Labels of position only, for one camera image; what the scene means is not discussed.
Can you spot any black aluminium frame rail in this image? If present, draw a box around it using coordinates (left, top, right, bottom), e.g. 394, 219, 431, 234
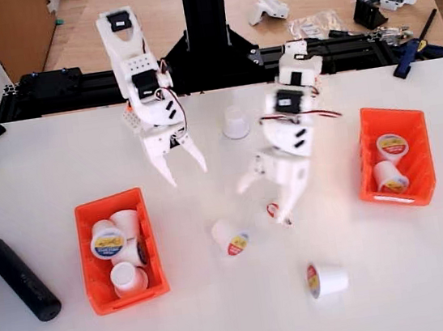
0, 26, 402, 124

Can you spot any blue bar clamp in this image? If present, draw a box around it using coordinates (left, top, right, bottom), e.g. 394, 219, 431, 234
384, 6, 443, 81

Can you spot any orange plastic storage bin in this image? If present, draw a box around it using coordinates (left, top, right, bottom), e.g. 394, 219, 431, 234
72, 185, 174, 319

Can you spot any black box on frame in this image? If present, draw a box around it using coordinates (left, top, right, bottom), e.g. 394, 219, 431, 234
15, 65, 87, 113

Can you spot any black aluminium frame post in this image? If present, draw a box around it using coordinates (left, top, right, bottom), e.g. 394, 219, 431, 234
158, 0, 266, 98

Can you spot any blue lid coffee pod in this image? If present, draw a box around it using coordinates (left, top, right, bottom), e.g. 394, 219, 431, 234
109, 208, 143, 244
87, 217, 131, 264

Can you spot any black electric screwdriver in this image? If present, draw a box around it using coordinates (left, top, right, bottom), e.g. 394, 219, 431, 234
0, 215, 66, 329

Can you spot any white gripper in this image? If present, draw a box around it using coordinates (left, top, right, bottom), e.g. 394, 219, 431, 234
231, 143, 319, 231
138, 121, 211, 192

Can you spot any red lid coffee pod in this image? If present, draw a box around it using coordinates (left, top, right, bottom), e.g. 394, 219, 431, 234
219, 104, 251, 142
372, 158, 410, 196
109, 237, 150, 271

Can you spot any orange bin with white label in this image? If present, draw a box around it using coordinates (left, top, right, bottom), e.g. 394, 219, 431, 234
347, 100, 442, 215

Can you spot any black printed part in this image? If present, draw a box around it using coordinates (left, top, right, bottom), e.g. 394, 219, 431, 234
350, 0, 390, 33

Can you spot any wooden table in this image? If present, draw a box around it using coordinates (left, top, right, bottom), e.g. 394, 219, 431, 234
34, 0, 443, 112

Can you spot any black handle screwdriver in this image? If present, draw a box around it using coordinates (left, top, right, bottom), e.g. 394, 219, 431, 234
326, 23, 371, 41

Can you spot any white printed robot part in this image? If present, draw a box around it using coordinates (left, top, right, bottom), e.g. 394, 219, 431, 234
245, 0, 292, 27

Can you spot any clear bag of screws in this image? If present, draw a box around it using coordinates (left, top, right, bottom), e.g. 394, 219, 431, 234
286, 8, 347, 42

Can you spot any wooden cabinet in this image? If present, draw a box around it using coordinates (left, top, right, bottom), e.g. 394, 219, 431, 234
0, 0, 66, 85

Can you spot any small clear parts bag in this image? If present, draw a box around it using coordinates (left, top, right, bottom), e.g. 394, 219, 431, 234
370, 24, 415, 51

